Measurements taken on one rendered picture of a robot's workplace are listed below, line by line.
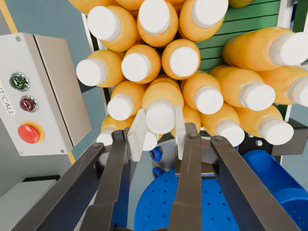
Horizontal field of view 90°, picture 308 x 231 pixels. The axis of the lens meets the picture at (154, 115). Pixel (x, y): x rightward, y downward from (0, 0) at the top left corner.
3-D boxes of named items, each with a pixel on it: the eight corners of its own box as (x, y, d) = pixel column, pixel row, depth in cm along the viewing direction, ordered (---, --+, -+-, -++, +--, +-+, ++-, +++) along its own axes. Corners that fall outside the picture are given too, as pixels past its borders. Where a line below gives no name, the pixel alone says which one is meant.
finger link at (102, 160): (127, 168, 13) (92, 170, 13) (137, 137, 17) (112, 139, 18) (123, 153, 12) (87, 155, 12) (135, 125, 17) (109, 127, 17)
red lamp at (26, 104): (26, 110, 25) (20, 113, 24) (21, 97, 25) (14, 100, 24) (38, 109, 25) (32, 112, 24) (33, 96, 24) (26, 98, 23)
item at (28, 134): (27, 141, 28) (21, 145, 27) (19, 123, 26) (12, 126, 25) (45, 140, 27) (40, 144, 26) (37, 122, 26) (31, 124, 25)
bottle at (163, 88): (146, 97, 38) (129, 132, 21) (154, 68, 36) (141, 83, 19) (173, 105, 39) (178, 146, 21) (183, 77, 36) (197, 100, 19)
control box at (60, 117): (55, 132, 39) (18, 157, 29) (21, 45, 31) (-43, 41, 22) (92, 129, 37) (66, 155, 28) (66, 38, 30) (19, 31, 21)
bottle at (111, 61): (142, 64, 41) (123, 73, 24) (125, 83, 43) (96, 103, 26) (123, 43, 39) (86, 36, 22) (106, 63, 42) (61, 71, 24)
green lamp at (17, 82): (17, 90, 24) (10, 91, 23) (11, 75, 23) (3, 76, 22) (30, 88, 24) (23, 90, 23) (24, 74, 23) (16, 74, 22)
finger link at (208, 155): (187, 150, 12) (229, 148, 11) (183, 122, 16) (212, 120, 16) (188, 166, 12) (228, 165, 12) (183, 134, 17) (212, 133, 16)
